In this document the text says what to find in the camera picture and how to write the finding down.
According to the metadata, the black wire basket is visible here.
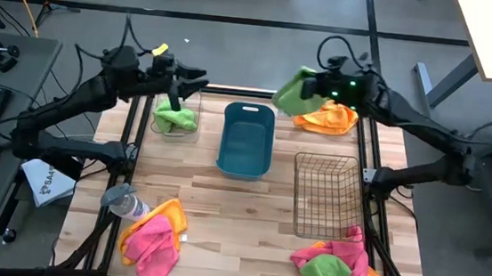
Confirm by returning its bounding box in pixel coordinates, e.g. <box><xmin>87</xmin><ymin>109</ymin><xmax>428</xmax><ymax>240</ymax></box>
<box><xmin>286</xmin><ymin>150</ymin><xmax>371</xmax><ymax>245</ymax></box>

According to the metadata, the silver corner bracket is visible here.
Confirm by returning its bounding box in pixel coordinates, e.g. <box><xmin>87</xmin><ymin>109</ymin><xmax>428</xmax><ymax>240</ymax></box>
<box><xmin>361</xmin><ymin>167</ymin><xmax>378</xmax><ymax>184</ymax></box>

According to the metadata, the black round knob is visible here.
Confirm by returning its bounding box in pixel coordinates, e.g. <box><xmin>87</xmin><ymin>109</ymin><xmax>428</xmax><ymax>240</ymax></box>
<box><xmin>0</xmin><ymin>226</ymin><xmax>19</xmax><ymax>246</ymax></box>

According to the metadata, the clear plastic bin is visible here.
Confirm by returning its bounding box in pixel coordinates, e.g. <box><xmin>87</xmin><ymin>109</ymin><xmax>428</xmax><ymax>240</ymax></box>
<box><xmin>149</xmin><ymin>87</ymin><xmax>205</xmax><ymax>146</ymax></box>

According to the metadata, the white printed bag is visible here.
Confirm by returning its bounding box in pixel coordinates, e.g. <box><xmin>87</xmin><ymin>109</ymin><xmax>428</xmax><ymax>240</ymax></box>
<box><xmin>17</xmin><ymin>157</ymin><xmax>78</xmax><ymax>211</ymax></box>

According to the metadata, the teal plastic basket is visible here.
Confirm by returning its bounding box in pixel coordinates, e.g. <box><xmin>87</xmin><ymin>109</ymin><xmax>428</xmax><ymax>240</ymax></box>
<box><xmin>214</xmin><ymin>99</ymin><xmax>278</xmax><ymax>183</ymax></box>

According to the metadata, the grey table leg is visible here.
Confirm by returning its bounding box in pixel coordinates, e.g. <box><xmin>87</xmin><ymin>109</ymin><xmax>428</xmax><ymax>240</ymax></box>
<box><xmin>410</xmin><ymin>48</ymin><xmax>480</xmax><ymax>112</ymax></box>

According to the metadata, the clear spray bottle grey nozzle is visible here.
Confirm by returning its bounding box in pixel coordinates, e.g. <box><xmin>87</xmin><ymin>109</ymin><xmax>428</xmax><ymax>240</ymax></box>
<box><xmin>99</xmin><ymin>180</ymin><xmax>153</xmax><ymax>223</ymax></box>

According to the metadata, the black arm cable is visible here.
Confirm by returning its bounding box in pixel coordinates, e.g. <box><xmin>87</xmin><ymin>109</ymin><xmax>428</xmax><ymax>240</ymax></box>
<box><xmin>315</xmin><ymin>34</ymin><xmax>368</xmax><ymax>74</ymax></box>
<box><xmin>73</xmin><ymin>9</ymin><xmax>159</xmax><ymax>67</ymax></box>

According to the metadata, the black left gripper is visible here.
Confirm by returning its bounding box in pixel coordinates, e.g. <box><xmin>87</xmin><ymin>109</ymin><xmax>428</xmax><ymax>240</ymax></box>
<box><xmin>141</xmin><ymin>51</ymin><xmax>213</xmax><ymax>115</ymax></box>

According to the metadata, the pink microfiber towel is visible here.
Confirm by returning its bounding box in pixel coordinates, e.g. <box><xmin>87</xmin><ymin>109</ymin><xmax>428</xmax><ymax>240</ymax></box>
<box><xmin>287</xmin><ymin>220</ymin><xmax>374</xmax><ymax>276</ymax></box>
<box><xmin>120</xmin><ymin>211</ymin><xmax>185</xmax><ymax>276</ymax></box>

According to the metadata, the yellow tag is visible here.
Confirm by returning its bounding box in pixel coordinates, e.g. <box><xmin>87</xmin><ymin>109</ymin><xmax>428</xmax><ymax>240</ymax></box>
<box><xmin>150</xmin><ymin>41</ymin><xmax>170</xmax><ymax>58</ymax></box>

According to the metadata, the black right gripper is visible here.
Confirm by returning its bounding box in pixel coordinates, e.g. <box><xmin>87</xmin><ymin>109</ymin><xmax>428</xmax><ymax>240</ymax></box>
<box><xmin>299</xmin><ymin>53</ymin><xmax>382</xmax><ymax>114</ymax></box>

